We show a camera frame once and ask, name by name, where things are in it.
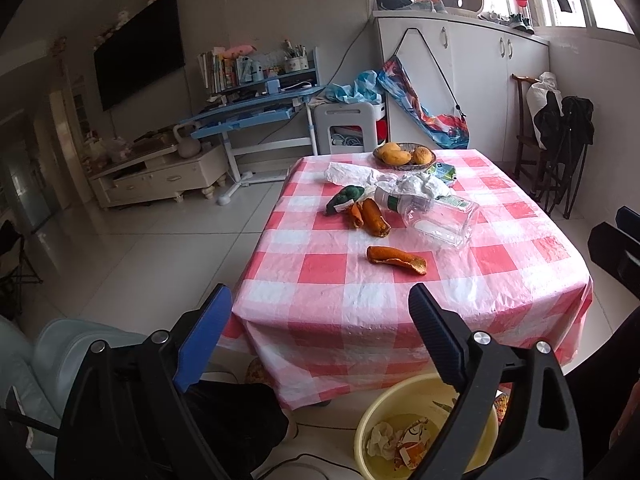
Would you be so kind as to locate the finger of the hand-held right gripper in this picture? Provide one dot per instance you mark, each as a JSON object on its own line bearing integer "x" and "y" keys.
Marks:
{"x": 629, "y": 217}
{"x": 615, "y": 255}

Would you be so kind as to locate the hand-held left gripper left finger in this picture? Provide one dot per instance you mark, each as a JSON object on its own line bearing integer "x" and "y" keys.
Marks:
{"x": 200, "y": 345}

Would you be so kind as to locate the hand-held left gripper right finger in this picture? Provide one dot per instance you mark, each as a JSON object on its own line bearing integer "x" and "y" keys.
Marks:
{"x": 440, "y": 335}

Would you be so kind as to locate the yellow plastic bucket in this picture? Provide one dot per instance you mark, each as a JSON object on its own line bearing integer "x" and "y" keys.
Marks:
{"x": 385, "y": 400}

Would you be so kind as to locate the long orange fruit peel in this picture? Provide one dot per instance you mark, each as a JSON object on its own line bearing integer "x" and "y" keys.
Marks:
{"x": 397, "y": 259}

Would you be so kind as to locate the clear plastic container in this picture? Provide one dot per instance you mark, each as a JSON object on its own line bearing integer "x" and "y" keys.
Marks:
{"x": 440, "y": 227}

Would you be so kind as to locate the thick orange fruit peel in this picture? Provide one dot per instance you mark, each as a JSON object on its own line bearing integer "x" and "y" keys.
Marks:
{"x": 376, "y": 217}

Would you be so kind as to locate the small orange fruit peel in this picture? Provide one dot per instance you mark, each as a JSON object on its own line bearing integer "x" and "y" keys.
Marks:
{"x": 356, "y": 215}

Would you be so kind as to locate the white plastic bag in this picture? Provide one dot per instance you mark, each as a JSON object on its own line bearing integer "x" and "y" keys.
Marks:
{"x": 422, "y": 185}
{"x": 350, "y": 174}

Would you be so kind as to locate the blue green drink carton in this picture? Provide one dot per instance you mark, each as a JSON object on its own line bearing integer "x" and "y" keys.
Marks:
{"x": 446, "y": 172}

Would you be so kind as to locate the dark green packet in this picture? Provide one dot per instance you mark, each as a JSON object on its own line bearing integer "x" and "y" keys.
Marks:
{"x": 347, "y": 195}

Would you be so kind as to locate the person's left leg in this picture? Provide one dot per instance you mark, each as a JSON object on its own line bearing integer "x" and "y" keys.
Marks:
{"x": 240, "y": 425}

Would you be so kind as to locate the person's leg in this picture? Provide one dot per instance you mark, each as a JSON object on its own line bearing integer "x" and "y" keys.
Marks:
{"x": 240, "y": 425}
{"x": 605, "y": 360}

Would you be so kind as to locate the red checked tablecloth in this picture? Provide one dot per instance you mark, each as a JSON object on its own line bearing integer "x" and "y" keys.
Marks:
{"x": 350, "y": 285}

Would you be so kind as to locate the person's right leg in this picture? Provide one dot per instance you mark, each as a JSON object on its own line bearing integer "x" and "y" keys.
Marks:
{"x": 605, "y": 360}

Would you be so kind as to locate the orange printed wrapper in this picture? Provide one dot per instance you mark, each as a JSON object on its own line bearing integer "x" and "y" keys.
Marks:
{"x": 412, "y": 442}

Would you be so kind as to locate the black folding chair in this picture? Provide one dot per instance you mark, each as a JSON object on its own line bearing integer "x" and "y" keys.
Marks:
{"x": 570, "y": 120}

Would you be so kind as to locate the crumpled white tissue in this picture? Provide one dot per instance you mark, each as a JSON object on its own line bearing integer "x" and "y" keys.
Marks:
{"x": 380, "y": 440}

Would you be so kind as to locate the wooden chair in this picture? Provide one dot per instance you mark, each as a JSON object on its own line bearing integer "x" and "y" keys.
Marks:
{"x": 522, "y": 150}

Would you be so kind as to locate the light blue sofa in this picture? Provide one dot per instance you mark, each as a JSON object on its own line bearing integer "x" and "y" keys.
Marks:
{"x": 65, "y": 355}

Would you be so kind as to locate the white sack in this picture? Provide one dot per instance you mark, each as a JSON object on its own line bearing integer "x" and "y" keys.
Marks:
{"x": 542, "y": 87}

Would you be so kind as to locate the cream television stand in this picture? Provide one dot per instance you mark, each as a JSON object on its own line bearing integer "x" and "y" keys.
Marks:
{"x": 160, "y": 177}

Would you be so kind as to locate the woven fruit plate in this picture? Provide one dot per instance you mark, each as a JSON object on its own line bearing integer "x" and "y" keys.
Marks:
{"x": 405, "y": 165}

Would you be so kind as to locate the yellow mango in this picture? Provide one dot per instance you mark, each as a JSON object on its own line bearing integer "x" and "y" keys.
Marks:
{"x": 389, "y": 150}
{"x": 397, "y": 157}
{"x": 422, "y": 155}

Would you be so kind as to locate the flat white plastic bag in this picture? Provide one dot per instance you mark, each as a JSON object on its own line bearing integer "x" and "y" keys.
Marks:
{"x": 350, "y": 174}

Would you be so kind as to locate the cream kettlebell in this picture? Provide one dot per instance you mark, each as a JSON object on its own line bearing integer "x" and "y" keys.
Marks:
{"x": 189, "y": 147}

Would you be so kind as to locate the dark folding chair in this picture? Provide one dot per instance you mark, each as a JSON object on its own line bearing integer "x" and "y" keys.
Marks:
{"x": 12, "y": 260}

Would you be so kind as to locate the white cabinet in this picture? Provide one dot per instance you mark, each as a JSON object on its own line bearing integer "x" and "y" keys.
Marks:
{"x": 480, "y": 75}

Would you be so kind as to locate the colourful printed bag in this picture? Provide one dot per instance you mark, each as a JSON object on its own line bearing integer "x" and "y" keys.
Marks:
{"x": 440, "y": 127}

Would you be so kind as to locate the grey sneakers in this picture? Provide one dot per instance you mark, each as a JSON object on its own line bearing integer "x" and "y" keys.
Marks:
{"x": 510, "y": 21}

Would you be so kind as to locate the blue study desk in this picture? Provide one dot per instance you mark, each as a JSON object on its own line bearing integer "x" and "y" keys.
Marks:
{"x": 240, "y": 115}

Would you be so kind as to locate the white plastic stool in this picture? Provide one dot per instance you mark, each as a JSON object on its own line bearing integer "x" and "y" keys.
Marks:
{"x": 345, "y": 115}

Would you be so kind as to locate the blue plastic bag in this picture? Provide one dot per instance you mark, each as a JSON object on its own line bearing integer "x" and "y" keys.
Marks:
{"x": 357, "y": 89}

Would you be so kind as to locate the row of books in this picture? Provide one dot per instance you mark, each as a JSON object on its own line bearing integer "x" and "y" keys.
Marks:
{"x": 217, "y": 70}

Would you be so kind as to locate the pink plush toy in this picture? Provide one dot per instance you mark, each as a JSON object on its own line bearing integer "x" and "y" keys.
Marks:
{"x": 239, "y": 51}

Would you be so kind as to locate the white pen holder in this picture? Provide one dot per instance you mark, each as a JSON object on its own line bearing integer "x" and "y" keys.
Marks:
{"x": 296, "y": 64}

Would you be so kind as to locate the black television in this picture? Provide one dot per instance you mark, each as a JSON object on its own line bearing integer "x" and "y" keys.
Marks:
{"x": 140, "y": 50}

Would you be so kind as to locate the black shoes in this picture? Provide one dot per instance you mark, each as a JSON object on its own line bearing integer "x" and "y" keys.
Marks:
{"x": 392, "y": 2}

